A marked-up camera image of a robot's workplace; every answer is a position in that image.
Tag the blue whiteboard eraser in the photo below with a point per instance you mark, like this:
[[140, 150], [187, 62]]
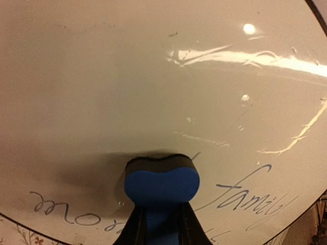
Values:
[[159, 185]]

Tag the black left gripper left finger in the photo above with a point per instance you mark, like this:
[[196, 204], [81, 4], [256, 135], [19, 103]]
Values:
[[135, 229]]

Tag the white whiteboard black frame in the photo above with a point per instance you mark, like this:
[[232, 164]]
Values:
[[237, 86]]

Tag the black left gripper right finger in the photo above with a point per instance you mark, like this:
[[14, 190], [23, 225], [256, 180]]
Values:
[[190, 230]]

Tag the floral patterned table mat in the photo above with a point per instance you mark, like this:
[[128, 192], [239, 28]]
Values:
[[12, 233]]

